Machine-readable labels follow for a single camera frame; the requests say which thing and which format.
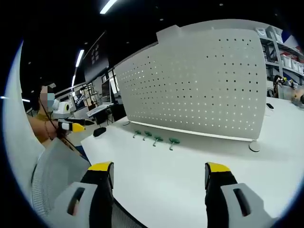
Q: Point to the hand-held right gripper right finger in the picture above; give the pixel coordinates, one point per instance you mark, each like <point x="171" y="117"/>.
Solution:
<point x="221" y="204"/>

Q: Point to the black computer tower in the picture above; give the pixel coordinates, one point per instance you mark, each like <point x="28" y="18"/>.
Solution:
<point x="118" y="112"/>

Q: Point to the ceiling strip light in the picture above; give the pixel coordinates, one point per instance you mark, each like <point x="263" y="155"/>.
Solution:
<point x="79" y="57"/>
<point x="108" y="6"/>

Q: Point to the dark hanging sign panel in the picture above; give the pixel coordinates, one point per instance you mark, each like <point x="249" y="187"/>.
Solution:
<point x="95" y="57"/>

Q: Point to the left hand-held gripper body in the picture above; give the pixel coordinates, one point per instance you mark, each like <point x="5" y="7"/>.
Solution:
<point x="63" y="109"/>

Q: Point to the grey mesh office chair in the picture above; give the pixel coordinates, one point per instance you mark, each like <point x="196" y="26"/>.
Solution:
<point x="59" y="164"/>

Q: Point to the white background desk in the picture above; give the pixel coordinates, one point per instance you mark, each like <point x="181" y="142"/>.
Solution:
<point x="98" y="109"/>

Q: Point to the green hook assembly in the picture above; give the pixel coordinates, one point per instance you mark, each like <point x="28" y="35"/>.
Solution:
<point x="137" y="132"/>
<point x="174" y="141"/>
<point x="158" y="138"/>
<point x="147" y="134"/>

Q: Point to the row of white storage bins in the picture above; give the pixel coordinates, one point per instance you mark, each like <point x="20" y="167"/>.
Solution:
<point x="287" y="61"/>

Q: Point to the computer monitor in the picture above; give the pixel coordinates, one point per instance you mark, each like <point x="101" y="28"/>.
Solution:
<point x="106" y="91"/>

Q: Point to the small black device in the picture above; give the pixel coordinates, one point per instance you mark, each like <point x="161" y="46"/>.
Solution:
<point x="270" y="106"/>

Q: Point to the white perforated mounting plate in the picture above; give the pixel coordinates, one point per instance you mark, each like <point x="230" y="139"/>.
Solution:
<point x="190" y="83"/>

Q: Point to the grey metal shelf rack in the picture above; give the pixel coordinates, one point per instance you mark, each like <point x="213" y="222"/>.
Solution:
<point x="275" y="45"/>

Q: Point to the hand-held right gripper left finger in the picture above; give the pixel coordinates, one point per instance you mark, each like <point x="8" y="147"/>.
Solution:
<point x="95" y="204"/>

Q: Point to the black computer mouse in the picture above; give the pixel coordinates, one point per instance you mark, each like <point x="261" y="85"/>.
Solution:
<point x="99" y="131"/>

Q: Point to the brown cluttered object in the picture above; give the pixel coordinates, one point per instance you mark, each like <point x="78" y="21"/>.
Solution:
<point x="298" y="96"/>

